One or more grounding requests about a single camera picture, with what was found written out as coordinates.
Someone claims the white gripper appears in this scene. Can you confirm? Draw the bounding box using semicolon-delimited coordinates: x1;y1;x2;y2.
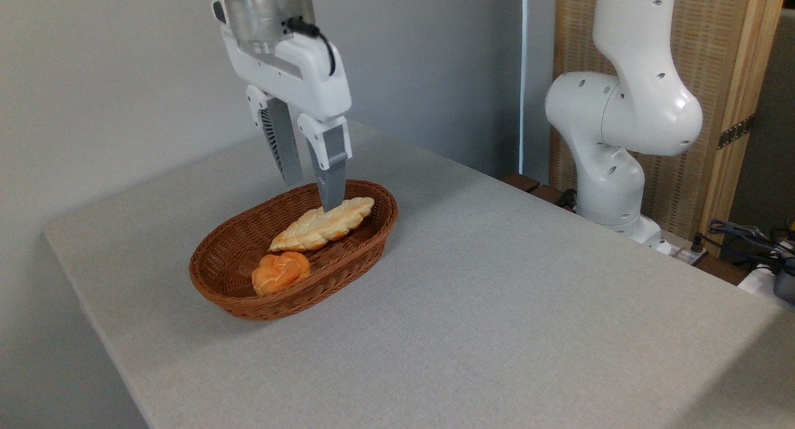
211;0;353;213

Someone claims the long braided bread loaf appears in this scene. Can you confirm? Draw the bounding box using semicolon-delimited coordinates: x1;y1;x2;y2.
268;197;376;253

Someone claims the brown wicker oval basket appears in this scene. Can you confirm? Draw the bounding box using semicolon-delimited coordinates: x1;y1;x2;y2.
189;179;399;322

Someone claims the small orange knotted bread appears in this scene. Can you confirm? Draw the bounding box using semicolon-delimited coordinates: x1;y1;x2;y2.
252;251;311;297

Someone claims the dark metal screen hinge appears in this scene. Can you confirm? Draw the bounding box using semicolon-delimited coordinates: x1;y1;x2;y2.
717;113;758;151

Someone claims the grey box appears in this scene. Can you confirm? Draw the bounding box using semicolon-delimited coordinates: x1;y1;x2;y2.
773;266;795;305

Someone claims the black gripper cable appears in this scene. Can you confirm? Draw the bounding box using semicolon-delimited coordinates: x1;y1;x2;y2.
286;17;338;77

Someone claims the bundle of dark cables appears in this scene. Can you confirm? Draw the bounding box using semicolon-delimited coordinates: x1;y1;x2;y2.
707;218;795;265

